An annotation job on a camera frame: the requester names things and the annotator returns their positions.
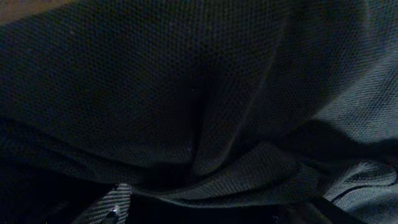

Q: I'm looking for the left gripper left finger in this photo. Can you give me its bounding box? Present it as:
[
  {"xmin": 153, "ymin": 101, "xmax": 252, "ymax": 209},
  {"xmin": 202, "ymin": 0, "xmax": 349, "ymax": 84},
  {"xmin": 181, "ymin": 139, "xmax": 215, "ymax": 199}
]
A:
[{"xmin": 72, "ymin": 184, "xmax": 131, "ymax": 224}]

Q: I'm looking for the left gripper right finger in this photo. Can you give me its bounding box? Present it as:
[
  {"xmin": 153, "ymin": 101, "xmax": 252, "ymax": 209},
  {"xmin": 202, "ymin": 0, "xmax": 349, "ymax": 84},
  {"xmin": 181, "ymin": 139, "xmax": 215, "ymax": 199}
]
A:
[{"xmin": 274, "ymin": 197, "xmax": 365, "ymax": 224}]

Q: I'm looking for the black t-shirt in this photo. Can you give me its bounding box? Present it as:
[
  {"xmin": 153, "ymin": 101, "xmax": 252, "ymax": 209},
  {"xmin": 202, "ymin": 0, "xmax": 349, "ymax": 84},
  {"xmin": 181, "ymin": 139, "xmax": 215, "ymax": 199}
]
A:
[{"xmin": 1, "ymin": 0, "xmax": 397, "ymax": 223}]

